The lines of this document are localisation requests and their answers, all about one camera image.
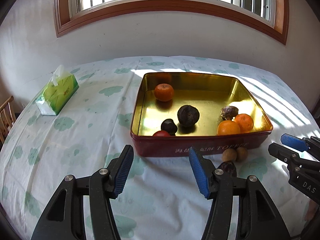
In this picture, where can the brown longan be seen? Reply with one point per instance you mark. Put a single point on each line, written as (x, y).
(242, 154)
(229, 155)

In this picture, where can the person's hand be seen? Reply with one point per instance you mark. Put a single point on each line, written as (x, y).
(311, 211)

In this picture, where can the red gold toffee tin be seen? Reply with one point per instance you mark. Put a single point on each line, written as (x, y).
(209, 93)

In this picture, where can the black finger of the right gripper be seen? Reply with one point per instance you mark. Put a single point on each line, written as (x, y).
(285, 155)

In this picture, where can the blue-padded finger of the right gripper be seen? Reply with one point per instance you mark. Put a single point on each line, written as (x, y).
(310, 145)

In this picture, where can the brown longan right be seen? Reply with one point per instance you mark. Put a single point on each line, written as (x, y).
(242, 154)

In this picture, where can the brown longan left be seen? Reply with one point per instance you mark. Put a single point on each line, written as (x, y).
(229, 155)

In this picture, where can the dark wooden chair right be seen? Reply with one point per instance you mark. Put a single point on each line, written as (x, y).
(316, 111)

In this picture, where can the green tissue pack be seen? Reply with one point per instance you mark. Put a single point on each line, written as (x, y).
(57, 92)

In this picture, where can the dark purple plum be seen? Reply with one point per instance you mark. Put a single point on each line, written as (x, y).
(169, 126)

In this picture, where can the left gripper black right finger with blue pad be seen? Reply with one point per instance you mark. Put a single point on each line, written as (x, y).
(258, 216)

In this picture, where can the red tomato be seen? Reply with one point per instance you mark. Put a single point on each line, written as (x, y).
(161, 133)

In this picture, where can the wooden chair left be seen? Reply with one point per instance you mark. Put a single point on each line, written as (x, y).
(7, 117)

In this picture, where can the large orange tangerine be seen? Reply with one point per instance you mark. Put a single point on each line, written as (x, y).
(164, 92)

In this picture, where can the large dark wrinkled fruit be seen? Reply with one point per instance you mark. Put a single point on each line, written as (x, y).
(188, 115)

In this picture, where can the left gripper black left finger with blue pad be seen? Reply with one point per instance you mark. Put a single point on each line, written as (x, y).
(63, 217)

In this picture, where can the small orange tangerine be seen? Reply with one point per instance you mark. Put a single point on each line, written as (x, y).
(245, 122)

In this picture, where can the dark wrinkled passion fruit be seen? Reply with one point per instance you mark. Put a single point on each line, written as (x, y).
(229, 168)

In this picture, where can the brown wooden window frame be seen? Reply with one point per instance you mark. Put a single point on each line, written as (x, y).
(65, 23)

